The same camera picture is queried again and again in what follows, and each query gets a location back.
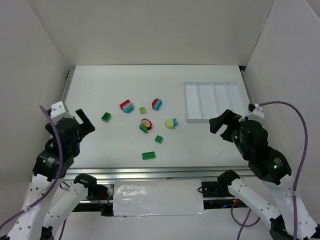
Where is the yellow and blue lego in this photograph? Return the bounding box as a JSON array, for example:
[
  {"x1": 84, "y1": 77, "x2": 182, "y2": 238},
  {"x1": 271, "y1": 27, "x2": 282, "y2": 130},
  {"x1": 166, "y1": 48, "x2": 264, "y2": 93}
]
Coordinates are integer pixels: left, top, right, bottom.
[{"x1": 164, "y1": 118, "x2": 178, "y2": 129}]

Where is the red flower lego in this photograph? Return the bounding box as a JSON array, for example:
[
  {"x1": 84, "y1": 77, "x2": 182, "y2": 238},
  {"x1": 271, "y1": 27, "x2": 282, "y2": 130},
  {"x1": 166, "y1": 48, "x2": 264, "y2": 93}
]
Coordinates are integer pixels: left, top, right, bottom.
[{"x1": 140, "y1": 118, "x2": 152, "y2": 131}]

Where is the long green lego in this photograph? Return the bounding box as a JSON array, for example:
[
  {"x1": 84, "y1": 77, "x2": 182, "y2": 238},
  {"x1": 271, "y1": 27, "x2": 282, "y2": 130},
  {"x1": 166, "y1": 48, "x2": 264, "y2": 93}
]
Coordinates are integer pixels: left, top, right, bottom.
[{"x1": 142, "y1": 151, "x2": 156, "y2": 161}]

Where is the small green square lego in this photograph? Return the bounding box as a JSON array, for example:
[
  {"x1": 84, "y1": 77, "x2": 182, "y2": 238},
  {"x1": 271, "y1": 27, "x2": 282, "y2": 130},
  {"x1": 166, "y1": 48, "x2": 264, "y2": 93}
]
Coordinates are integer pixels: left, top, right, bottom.
[{"x1": 154, "y1": 135, "x2": 164, "y2": 144}]

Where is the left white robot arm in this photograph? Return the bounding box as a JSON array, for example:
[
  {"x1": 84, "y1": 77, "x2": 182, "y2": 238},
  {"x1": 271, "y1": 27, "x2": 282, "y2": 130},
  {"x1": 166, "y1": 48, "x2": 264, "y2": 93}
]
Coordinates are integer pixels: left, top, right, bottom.
[{"x1": 2, "y1": 101, "x2": 97, "y2": 240}]

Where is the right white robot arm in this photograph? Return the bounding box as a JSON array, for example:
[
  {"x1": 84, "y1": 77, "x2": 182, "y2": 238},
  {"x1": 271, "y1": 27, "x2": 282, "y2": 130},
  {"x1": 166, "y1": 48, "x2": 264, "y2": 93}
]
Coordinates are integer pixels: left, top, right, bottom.
[{"x1": 209, "y1": 109, "x2": 320, "y2": 240}]

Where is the white divided tray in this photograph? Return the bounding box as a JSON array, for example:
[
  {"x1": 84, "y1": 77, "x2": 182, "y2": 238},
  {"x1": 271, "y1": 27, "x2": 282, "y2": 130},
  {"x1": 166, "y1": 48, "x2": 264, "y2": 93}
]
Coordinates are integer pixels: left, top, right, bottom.
[{"x1": 183, "y1": 81, "x2": 249, "y2": 124}]

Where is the red lego with blue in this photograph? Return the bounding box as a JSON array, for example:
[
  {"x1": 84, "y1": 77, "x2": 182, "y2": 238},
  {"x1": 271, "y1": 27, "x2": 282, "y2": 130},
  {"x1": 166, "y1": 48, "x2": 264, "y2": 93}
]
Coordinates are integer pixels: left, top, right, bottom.
[{"x1": 119, "y1": 99, "x2": 134, "y2": 114}]

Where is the light green small lego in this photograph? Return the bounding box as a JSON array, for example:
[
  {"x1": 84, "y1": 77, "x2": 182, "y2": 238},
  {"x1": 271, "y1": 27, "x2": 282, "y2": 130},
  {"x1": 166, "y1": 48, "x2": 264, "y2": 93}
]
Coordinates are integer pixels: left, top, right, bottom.
[{"x1": 139, "y1": 107, "x2": 147, "y2": 114}]

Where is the red and blue lego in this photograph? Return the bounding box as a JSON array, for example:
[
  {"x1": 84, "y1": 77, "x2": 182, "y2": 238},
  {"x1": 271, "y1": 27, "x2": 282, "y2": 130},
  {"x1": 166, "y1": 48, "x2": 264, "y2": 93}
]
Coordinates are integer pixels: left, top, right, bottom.
[{"x1": 151, "y1": 98, "x2": 162, "y2": 111}]

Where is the white taped cover plate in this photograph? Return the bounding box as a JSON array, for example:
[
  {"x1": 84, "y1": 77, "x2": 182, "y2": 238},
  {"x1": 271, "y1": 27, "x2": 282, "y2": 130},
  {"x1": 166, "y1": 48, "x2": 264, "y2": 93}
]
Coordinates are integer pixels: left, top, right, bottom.
[{"x1": 113, "y1": 179, "x2": 206, "y2": 217}]

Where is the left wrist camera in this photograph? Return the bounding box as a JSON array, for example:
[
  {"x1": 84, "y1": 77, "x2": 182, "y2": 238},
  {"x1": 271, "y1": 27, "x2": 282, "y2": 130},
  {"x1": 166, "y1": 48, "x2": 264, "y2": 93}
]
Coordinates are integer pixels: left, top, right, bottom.
[{"x1": 50, "y1": 101, "x2": 71, "y2": 121}]

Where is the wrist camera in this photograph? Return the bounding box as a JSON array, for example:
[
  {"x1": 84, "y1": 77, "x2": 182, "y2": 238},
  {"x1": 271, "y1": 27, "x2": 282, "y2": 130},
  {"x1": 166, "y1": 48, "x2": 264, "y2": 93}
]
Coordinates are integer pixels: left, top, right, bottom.
[
  {"x1": 50, "y1": 101, "x2": 71, "y2": 121},
  {"x1": 238, "y1": 103, "x2": 265, "y2": 122}
]

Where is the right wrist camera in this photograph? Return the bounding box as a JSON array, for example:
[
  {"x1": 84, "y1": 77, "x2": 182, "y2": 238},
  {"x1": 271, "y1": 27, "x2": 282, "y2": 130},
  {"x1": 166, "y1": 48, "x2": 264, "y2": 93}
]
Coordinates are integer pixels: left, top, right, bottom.
[{"x1": 238, "y1": 103, "x2": 265, "y2": 122}]

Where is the aluminium rail frame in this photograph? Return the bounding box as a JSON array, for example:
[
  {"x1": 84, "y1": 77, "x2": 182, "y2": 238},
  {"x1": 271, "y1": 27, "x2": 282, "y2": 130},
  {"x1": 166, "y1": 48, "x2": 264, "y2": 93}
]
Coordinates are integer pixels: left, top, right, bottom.
[{"x1": 65, "y1": 65, "x2": 252, "y2": 182}]

